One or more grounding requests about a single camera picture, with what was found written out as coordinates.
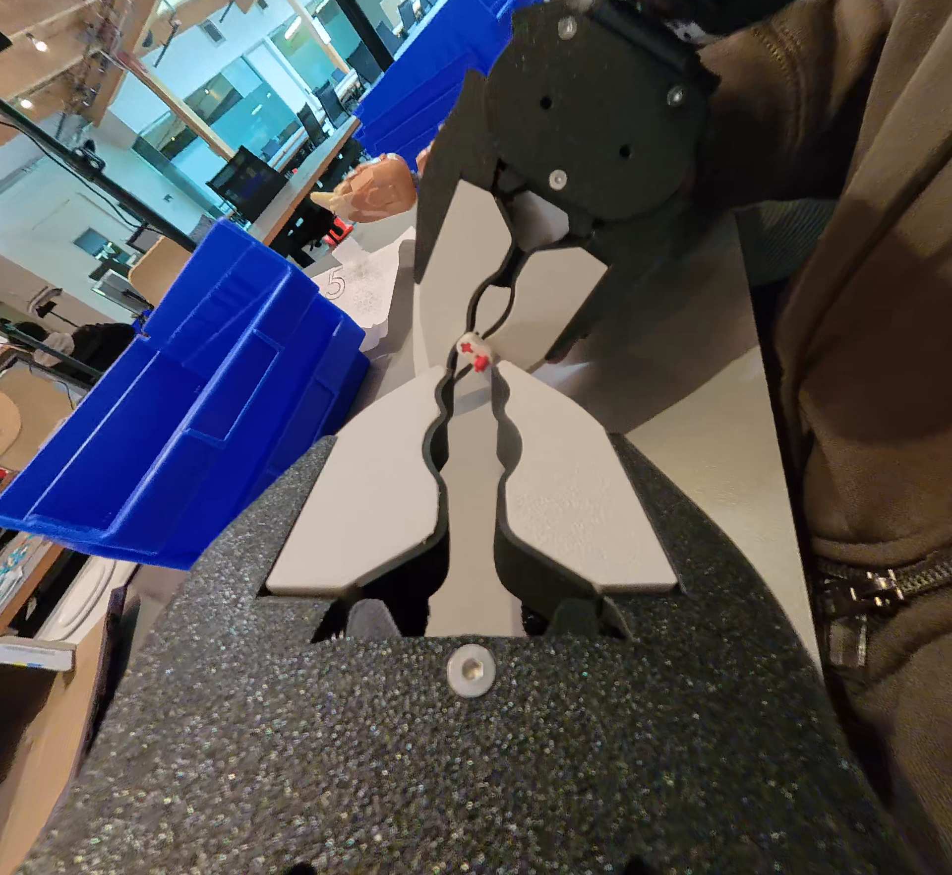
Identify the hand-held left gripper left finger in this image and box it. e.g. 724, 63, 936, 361
268, 367, 455, 626

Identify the toy axle with orange ends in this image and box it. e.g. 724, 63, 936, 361
457, 332, 495, 376

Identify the black office chair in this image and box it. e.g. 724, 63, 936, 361
209, 146, 293, 224

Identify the person's right forearm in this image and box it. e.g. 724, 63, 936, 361
697, 0, 908, 206

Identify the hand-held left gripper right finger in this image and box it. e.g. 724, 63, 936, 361
496, 359, 679, 611

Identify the black light stand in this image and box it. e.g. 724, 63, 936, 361
0, 99, 197, 254

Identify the printed paper sheet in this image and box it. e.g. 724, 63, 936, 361
317, 228, 420, 358

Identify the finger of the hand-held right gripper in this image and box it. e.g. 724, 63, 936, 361
491, 233, 611, 367
413, 179, 517, 373

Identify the brown toy brick model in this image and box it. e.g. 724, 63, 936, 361
310, 154, 422, 229

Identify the blue plastic bin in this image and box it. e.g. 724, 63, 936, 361
0, 216, 370, 572
355, 0, 551, 169

